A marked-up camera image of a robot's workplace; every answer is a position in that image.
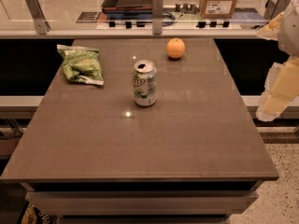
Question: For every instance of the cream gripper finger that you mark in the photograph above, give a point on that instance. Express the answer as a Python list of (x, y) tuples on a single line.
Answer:
[(270, 30), (280, 89)]

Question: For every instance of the green white 7up can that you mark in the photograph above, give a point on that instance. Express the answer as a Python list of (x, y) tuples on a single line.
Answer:
[(145, 82)]

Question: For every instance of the cardboard box with label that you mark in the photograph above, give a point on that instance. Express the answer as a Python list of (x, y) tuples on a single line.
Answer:
[(217, 9)]

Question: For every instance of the orange fruit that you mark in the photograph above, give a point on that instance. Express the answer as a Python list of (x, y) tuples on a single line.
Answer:
[(175, 48)]

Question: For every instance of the green chip bag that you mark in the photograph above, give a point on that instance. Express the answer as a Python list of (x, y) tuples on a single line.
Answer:
[(81, 64)]

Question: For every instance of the snack bag under table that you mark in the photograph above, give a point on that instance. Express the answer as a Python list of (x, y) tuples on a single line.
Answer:
[(33, 216)]

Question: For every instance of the right metal railing post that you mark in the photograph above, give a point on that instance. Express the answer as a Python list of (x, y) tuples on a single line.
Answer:
[(274, 7)]

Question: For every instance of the metal railing post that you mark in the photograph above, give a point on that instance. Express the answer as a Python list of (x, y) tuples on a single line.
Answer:
[(274, 7), (41, 25), (157, 16)]

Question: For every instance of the middle metal railing post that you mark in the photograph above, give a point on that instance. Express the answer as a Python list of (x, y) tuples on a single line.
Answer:
[(157, 16)]

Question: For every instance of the left metal railing post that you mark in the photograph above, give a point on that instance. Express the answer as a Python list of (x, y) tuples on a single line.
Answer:
[(41, 25)]

